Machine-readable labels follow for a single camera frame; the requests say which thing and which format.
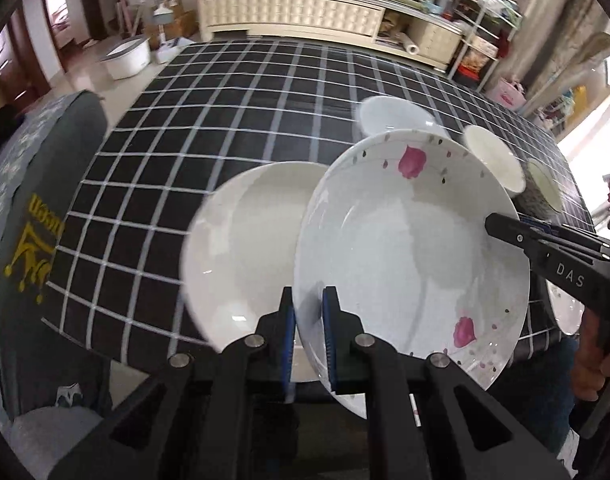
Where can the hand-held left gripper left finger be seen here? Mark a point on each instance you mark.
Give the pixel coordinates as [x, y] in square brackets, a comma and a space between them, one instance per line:
[287, 342]

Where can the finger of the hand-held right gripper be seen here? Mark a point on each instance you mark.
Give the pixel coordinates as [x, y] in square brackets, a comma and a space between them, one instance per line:
[540, 226]
[507, 232]

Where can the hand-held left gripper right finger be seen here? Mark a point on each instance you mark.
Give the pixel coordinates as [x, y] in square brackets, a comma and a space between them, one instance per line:
[331, 345]

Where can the cream bowl with dark rim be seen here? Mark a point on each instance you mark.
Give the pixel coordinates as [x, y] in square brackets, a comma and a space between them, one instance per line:
[545, 182]

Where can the small white bowl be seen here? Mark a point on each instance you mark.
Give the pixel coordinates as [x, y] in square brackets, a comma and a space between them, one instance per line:
[495, 155]

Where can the white cartoon print plate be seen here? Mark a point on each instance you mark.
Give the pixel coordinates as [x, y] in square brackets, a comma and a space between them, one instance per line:
[565, 315]

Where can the white plate with pink flowers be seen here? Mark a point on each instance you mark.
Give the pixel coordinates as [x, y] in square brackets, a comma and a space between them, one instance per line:
[410, 260]

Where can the plain white plate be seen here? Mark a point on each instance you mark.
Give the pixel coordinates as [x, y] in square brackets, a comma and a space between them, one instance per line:
[245, 250]

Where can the person's right hand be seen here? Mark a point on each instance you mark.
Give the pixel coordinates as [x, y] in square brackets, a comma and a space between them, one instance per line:
[590, 360]

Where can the person's blue trousers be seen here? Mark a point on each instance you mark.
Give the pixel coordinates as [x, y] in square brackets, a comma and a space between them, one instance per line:
[535, 390]

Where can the yellow bag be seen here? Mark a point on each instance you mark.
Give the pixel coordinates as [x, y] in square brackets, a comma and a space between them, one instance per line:
[580, 100]

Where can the pink bag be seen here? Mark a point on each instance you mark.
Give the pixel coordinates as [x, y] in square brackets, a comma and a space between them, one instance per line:
[507, 92]

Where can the white metal shelf rack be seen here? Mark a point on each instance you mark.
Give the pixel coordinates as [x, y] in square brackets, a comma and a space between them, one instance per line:
[485, 50]

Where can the white paper roll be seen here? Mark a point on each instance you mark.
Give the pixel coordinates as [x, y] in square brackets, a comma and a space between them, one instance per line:
[409, 46]

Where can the black white checkered tablecloth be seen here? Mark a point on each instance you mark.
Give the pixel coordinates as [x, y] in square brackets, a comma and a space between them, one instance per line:
[210, 100]

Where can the green chair cover yellow print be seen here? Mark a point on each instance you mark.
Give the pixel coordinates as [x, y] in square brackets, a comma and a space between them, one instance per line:
[60, 160]

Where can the white tufted cabinet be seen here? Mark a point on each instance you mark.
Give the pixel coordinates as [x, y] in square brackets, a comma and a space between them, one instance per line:
[295, 15]

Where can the white plastic basin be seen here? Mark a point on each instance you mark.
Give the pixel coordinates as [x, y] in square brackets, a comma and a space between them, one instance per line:
[127, 60]

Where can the cardboard box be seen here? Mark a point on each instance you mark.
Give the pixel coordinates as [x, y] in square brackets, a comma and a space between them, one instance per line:
[182, 22]

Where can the white lamp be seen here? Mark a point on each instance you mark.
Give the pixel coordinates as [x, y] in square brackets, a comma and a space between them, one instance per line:
[161, 11]

